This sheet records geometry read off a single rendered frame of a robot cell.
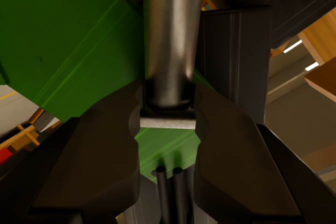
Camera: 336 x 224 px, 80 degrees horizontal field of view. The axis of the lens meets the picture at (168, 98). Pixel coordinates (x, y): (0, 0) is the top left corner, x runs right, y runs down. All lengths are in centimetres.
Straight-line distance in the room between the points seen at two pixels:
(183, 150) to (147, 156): 3
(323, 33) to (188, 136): 86
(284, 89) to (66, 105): 761
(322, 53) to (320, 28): 10
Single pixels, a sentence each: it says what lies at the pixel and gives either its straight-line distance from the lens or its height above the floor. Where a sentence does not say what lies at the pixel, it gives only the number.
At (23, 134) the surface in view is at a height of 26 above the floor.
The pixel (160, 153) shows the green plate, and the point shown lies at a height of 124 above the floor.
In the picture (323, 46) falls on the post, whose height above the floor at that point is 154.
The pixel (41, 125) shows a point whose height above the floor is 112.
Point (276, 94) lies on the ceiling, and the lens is 772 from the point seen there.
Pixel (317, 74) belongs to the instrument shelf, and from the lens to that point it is 74.
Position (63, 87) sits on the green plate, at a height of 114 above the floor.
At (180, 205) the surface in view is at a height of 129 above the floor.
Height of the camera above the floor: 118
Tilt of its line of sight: 8 degrees up
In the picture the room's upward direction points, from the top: 139 degrees clockwise
